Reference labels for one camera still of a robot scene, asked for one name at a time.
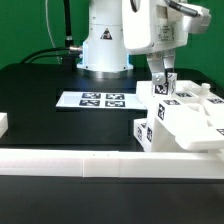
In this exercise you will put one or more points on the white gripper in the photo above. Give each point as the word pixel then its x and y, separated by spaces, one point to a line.
pixel 151 26

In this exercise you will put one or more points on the white tagged cube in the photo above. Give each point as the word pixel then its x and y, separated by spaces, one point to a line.
pixel 168 88

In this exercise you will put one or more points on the white chair back frame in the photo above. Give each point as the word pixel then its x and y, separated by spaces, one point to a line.
pixel 183 113

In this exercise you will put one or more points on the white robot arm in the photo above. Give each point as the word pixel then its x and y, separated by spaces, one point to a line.
pixel 104 51

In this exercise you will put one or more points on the white marker sheet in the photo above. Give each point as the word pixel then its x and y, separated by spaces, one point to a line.
pixel 99 100

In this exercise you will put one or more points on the white U-shaped fence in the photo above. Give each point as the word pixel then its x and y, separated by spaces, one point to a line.
pixel 167 161

